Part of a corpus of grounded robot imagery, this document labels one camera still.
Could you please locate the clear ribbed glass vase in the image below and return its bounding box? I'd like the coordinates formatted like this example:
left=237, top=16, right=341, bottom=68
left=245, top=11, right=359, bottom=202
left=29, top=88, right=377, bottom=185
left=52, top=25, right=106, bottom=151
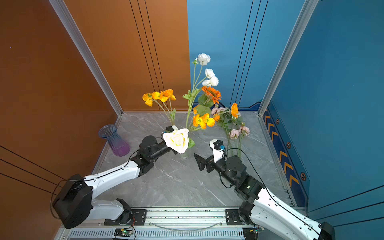
left=180, top=146, right=194, bottom=160

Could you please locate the cream white rose stem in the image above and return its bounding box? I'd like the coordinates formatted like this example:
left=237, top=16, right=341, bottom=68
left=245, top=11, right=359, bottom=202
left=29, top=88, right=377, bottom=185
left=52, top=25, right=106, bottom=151
left=163, top=129, right=196, bottom=154

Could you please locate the orange gerbera flower stem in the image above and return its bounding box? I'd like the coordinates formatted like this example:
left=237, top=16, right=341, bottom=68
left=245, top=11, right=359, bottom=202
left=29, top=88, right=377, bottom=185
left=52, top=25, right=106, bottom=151
left=193, top=87, right=221, bottom=117

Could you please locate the orange poppy flower stem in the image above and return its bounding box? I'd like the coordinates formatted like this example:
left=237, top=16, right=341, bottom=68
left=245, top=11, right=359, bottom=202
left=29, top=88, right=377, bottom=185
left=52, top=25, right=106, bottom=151
left=142, top=89, right=176, bottom=125

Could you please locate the purple glass vase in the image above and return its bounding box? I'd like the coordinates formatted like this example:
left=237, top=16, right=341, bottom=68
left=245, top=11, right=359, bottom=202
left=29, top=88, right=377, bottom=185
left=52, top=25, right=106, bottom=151
left=98, top=125, right=131, bottom=157

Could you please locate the white ranunculus flower stem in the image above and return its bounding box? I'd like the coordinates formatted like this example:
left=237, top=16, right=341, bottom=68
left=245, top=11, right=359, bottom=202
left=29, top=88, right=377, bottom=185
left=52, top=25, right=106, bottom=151
left=183, top=53, right=219, bottom=129

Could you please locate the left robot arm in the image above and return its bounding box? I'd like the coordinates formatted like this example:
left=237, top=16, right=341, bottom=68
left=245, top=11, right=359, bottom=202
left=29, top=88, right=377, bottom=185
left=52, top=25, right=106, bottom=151
left=52, top=136, right=172, bottom=229

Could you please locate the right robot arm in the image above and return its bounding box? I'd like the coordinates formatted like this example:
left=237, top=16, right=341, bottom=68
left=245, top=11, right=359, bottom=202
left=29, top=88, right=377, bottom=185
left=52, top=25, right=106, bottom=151
left=194, top=154, right=336, bottom=240

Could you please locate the pink rose flower stem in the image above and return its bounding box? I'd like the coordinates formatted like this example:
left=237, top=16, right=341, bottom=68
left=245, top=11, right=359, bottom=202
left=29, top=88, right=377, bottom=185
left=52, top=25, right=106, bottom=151
left=212, top=103, right=250, bottom=158

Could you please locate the green circuit board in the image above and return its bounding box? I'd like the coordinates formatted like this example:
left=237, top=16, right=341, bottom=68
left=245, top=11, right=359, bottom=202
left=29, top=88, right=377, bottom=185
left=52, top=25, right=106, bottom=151
left=114, top=228, right=135, bottom=239

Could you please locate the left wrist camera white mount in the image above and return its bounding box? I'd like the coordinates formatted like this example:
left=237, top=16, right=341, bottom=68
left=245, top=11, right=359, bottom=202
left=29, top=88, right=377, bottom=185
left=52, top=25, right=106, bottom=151
left=164, top=126, right=178, bottom=134

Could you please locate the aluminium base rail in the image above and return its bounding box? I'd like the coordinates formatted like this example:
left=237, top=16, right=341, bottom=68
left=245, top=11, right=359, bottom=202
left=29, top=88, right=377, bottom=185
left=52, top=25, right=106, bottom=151
left=53, top=206, right=310, bottom=240

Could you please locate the aluminium corner post right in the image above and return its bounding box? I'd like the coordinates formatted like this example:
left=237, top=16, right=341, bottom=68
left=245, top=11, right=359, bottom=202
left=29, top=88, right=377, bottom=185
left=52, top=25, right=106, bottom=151
left=258, top=0, right=319, bottom=117

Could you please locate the aluminium corner post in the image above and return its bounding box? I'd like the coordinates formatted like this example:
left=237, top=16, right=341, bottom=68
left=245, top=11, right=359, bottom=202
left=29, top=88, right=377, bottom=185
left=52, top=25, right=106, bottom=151
left=49, top=0, right=124, bottom=118
left=258, top=0, right=319, bottom=117

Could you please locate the aluminium corner post left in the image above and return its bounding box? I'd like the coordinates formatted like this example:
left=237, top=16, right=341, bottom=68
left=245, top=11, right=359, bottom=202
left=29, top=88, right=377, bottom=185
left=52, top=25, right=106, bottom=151
left=49, top=0, right=124, bottom=118

